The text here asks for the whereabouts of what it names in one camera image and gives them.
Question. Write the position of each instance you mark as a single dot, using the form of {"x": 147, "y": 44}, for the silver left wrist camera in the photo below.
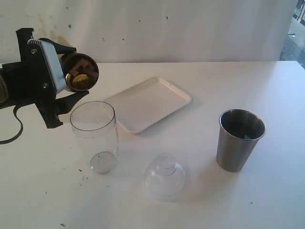
{"x": 52, "y": 62}

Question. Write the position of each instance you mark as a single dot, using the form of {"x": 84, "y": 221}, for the clear domed shaker lid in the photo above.
{"x": 164, "y": 176}

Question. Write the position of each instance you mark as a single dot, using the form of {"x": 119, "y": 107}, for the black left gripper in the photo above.
{"x": 29, "y": 81}

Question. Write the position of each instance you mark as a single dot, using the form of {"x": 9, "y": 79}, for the clear plastic shaker body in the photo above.
{"x": 95, "y": 128}

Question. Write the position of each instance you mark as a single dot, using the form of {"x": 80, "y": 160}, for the stainless steel cup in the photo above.
{"x": 239, "y": 132}

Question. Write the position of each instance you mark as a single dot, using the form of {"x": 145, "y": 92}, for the white rectangular tray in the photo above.
{"x": 146, "y": 103}

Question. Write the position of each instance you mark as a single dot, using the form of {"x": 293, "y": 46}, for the brown wooden cup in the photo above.
{"x": 67, "y": 61}

